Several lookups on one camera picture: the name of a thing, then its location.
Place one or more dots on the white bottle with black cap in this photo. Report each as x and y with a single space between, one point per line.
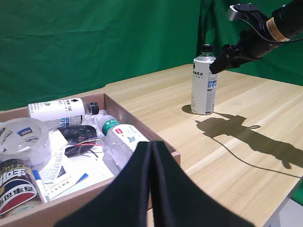
202 89

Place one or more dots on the white bottle with clear neck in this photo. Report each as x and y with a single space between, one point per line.
56 111

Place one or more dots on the clear tape roll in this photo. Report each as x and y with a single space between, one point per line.
23 139

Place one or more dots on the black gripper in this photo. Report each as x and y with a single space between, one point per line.
256 43

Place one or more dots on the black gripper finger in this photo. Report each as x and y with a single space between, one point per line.
123 201
184 203

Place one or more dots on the white printed leaflet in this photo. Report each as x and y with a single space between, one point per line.
55 165

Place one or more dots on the brown cardboard box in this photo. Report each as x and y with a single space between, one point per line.
132 123

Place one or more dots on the white paper sheet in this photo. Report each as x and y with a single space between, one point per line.
94 170

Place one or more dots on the clear water bottle green cap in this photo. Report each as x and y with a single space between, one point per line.
123 142

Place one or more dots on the white marker with blue cap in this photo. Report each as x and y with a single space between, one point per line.
39 183

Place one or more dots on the small black flat piece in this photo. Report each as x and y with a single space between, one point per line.
75 151

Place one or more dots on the green backdrop cloth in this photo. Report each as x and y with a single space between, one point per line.
94 42

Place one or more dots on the silver camera on black bracket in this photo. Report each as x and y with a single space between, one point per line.
246 11

